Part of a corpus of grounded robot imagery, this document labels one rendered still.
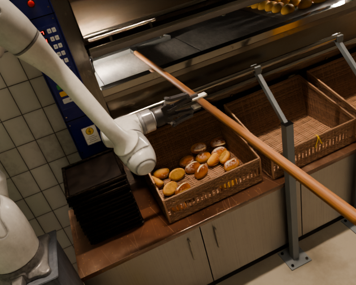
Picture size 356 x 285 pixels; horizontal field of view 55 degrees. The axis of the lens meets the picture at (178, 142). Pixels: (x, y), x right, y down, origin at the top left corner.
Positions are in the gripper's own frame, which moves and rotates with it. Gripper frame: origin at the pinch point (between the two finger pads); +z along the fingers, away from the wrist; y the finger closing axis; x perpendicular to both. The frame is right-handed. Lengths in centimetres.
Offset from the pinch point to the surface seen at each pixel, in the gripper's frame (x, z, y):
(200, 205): -6, -8, 59
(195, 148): -43, 8, 51
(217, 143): -41, 22, 53
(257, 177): -6, 26, 59
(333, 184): 2, 69, 80
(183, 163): -41, -2, 56
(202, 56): -53, 27, 3
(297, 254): 7, 39, 116
